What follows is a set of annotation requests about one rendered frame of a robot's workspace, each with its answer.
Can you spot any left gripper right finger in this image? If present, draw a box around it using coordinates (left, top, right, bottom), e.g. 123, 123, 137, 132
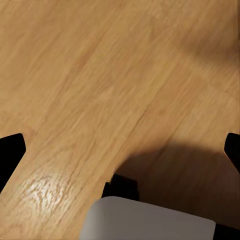
224, 133, 240, 173

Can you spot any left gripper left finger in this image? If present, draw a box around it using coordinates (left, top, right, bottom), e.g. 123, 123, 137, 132
0, 133, 26, 193

